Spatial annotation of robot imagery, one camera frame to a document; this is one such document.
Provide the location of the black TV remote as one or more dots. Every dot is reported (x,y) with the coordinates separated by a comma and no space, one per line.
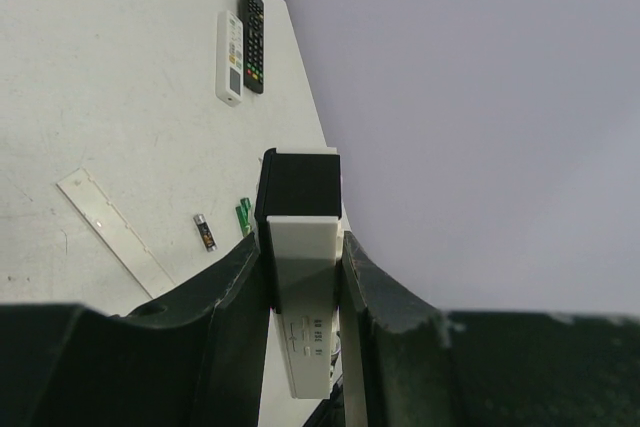
(251,14)

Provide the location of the green AAA battery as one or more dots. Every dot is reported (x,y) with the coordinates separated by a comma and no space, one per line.
(244,216)

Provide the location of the long white slim remote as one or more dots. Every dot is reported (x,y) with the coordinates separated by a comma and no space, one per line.
(298,222)

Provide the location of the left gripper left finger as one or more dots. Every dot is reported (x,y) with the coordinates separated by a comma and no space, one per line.
(191,357)

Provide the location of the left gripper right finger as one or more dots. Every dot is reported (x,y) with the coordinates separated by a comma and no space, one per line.
(407,363)

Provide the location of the white long battery cover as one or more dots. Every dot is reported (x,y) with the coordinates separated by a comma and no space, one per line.
(116,232)

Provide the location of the black gold AAA battery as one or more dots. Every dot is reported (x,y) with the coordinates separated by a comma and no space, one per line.
(205,232)

